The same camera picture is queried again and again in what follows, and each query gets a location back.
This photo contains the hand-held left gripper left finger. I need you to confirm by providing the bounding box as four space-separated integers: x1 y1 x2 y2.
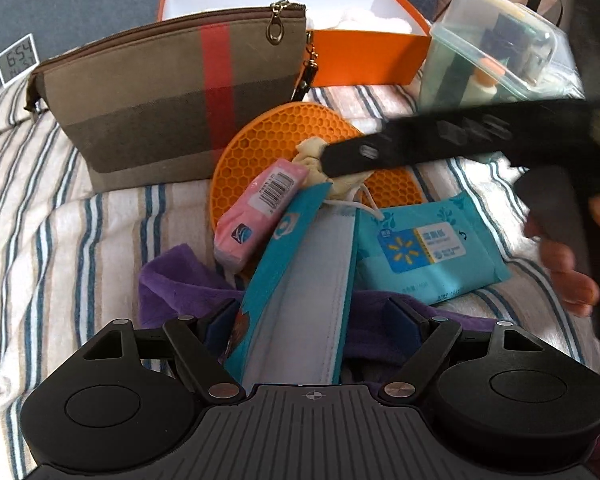
80 300 246 405

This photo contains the orange cardboard box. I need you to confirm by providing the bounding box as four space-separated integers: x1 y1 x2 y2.
155 0 433 88

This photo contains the person's right hand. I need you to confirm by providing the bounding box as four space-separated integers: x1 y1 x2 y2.
524 194 600 318

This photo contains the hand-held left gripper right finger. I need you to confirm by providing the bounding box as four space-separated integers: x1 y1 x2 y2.
377 296 538 405

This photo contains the teal face mask packet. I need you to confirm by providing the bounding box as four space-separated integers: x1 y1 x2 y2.
222 182 358 386

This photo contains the blue striped blanket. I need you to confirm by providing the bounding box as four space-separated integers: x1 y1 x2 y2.
0 77 600 466

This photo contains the clear plastic storage box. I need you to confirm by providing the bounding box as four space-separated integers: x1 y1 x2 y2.
417 0 588 161

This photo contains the teal wet wipes pack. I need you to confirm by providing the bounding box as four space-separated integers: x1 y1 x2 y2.
354 191 513 307

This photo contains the brown plaid zipper pouch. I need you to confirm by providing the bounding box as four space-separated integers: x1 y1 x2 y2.
24 1 321 193

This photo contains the light grey headboard panel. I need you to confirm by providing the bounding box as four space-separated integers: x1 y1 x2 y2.
0 0 251 96

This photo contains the pink tissue pack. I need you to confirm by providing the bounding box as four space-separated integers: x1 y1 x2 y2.
212 157 311 273

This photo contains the beige cloth pouch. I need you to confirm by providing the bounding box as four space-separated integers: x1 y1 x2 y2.
295 136 378 201

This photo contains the white digital clock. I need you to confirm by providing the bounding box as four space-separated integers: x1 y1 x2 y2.
0 34 40 88

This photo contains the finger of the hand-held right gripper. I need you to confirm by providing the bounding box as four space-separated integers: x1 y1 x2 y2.
320 100 593 181

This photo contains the orange honeycomb silicone mat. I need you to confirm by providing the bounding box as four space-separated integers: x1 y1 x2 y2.
210 101 423 233

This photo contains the purple cloth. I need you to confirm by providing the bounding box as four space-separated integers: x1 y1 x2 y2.
139 242 486 396

